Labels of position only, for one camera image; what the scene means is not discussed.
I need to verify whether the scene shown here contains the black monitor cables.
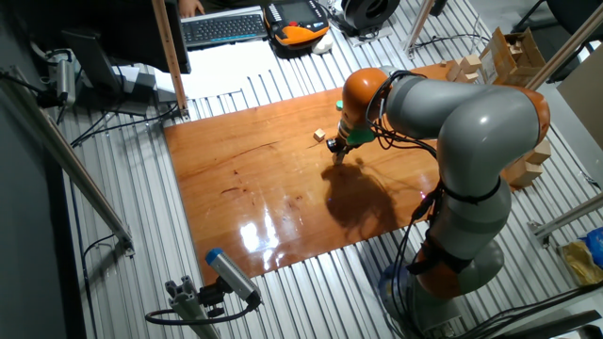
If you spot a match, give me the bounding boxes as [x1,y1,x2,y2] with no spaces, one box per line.
[69,102,180,148]

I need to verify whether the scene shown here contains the tan frame post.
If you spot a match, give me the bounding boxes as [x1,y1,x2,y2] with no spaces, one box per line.
[402,0,437,54]
[526,3,603,90]
[151,0,190,119]

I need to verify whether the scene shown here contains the large wooden block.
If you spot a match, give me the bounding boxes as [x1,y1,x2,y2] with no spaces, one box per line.
[502,158,544,189]
[526,139,552,165]

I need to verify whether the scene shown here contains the white computer mouse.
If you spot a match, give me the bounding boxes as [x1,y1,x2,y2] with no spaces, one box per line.
[311,33,334,56]

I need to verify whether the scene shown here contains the short aluminium frame beam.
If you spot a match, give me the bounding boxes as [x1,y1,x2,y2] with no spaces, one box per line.
[527,191,603,247]

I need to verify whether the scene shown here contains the black camera cable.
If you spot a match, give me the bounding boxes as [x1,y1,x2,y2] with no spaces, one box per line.
[144,296,263,327]

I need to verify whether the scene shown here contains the silver camera with blue end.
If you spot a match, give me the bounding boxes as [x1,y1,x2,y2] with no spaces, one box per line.
[204,247,263,306]

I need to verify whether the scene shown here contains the black flat bar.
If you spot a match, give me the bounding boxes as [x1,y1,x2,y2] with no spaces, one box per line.
[489,308,603,339]

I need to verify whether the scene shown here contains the glossy wooden board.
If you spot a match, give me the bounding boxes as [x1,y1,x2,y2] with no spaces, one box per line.
[163,63,517,286]

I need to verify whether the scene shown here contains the person right hand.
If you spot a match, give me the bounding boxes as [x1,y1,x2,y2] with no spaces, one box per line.
[177,0,205,19]

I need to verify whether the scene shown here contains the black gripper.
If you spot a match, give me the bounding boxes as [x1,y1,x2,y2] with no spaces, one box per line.
[325,136,352,160]

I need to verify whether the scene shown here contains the blue plastic bag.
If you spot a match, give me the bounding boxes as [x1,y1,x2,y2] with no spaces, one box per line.
[579,227,603,269]

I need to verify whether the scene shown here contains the grey fan base plate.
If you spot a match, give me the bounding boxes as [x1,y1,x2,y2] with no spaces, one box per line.
[350,25,393,47]

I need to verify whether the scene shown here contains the yellow plastic bag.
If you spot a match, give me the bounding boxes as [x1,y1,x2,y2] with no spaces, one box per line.
[558,238,603,287]

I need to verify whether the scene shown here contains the long aluminium frame beam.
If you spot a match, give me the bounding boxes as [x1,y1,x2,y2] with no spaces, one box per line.
[0,70,137,258]

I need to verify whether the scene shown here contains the orange black teach pendant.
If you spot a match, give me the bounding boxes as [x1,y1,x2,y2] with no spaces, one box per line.
[262,0,331,48]

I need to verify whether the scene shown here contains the black floor cable bundle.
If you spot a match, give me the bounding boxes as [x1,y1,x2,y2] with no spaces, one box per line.
[459,281,603,339]

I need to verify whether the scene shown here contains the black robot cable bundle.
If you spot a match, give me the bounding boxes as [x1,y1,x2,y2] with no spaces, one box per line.
[365,69,448,339]

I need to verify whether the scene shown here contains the beige flat panel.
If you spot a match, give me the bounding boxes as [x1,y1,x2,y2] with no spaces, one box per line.
[556,56,603,152]

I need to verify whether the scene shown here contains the black computer keyboard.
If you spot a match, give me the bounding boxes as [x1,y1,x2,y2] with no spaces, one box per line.
[181,12,269,48]

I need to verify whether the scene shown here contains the thin black table cable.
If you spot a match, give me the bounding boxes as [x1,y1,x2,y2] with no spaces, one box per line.
[413,32,491,49]

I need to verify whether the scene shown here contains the white paper sheets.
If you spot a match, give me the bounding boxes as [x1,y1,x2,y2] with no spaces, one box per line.
[153,40,280,101]

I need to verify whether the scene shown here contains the open cardboard box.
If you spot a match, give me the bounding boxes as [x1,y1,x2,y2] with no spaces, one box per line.
[480,26,547,86]

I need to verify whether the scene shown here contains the aluminium profile camera stand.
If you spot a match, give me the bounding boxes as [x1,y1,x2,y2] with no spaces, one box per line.
[164,275,222,339]

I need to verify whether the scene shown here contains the black office chair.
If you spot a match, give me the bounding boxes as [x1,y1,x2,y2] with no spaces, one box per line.
[511,0,603,84]

